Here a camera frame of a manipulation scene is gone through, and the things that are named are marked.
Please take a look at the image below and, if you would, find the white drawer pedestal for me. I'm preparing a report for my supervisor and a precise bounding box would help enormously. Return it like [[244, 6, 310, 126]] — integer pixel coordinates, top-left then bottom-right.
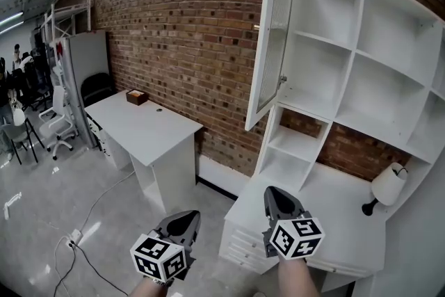
[[86, 114, 135, 170]]

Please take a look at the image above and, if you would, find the black folding chair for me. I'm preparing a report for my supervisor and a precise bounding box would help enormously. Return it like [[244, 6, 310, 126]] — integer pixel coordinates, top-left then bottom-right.
[[80, 72, 116, 108]]

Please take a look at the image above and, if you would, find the person's left forearm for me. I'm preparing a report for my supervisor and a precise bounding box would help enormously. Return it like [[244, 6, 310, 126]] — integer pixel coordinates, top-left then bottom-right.
[[127, 280, 171, 297]]

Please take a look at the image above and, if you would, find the black cable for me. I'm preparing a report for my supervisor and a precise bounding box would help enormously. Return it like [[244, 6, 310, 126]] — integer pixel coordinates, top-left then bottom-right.
[[71, 241, 130, 297], [51, 241, 77, 297]]

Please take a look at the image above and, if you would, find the white office chair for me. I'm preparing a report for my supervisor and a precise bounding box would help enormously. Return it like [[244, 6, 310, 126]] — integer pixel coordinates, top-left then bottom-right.
[[38, 85, 78, 160]]

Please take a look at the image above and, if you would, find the white baseboard panel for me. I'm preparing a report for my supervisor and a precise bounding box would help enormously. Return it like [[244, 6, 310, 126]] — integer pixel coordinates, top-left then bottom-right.
[[196, 153, 253, 201]]

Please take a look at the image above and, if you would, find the white desk with drawers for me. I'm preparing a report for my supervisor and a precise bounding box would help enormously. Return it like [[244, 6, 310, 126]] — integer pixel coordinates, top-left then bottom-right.
[[218, 161, 413, 297]]

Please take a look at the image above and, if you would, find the white metal rack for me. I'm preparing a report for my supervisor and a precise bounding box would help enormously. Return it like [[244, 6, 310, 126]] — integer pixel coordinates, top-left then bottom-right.
[[43, 0, 94, 88]]

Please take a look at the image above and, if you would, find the person's right forearm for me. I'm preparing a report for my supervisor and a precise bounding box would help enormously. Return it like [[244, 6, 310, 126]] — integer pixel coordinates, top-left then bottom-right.
[[276, 255, 319, 297]]

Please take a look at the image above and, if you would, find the small plain white table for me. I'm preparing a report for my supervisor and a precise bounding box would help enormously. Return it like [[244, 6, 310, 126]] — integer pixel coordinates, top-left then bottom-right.
[[84, 89, 204, 215]]

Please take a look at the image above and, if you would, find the brown box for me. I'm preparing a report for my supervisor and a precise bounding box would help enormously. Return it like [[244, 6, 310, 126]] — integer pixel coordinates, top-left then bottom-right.
[[125, 89, 147, 105]]

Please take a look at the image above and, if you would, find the white glass cabinet door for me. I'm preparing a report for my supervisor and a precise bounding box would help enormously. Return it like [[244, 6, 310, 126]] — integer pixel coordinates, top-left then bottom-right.
[[244, 0, 302, 132]]

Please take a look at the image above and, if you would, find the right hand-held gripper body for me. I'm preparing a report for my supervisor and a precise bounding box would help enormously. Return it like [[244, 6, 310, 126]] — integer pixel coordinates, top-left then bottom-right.
[[261, 211, 326, 261]]

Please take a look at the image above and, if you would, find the white shelf desk unit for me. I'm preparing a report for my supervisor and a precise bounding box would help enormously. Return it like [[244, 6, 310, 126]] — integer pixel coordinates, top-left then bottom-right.
[[255, 0, 445, 192]]

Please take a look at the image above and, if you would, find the fluorescent ceiling light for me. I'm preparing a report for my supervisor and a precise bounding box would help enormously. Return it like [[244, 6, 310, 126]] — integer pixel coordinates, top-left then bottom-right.
[[0, 12, 25, 27]]

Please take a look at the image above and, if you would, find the white shade table lamp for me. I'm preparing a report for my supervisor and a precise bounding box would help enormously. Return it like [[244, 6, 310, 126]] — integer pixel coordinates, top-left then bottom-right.
[[361, 162, 408, 217]]

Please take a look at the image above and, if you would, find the silver wristwatch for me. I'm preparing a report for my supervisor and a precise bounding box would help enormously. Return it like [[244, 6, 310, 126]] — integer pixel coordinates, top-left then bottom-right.
[[144, 276, 175, 289]]

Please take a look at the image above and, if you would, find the black office chair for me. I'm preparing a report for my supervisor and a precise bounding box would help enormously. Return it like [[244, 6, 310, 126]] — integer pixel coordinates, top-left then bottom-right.
[[13, 65, 53, 112]]

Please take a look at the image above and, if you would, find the grey chair with black legs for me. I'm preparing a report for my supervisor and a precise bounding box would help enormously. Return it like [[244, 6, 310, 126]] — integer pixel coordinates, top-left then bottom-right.
[[0, 109, 46, 164]]

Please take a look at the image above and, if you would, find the white cable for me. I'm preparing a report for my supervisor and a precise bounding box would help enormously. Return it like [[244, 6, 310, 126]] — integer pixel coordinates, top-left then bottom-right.
[[54, 235, 72, 297], [79, 168, 136, 232]]

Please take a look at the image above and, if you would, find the wide white desk drawer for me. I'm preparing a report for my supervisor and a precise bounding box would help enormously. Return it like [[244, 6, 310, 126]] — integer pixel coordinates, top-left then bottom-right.
[[305, 259, 369, 278]]

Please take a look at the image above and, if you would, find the grey partition panel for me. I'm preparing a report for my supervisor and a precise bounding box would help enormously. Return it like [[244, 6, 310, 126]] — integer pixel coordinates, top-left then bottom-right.
[[64, 30, 112, 150]]

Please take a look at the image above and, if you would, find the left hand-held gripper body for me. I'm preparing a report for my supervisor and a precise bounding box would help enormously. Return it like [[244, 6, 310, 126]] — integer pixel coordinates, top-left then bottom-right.
[[129, 228, 194, 283]]

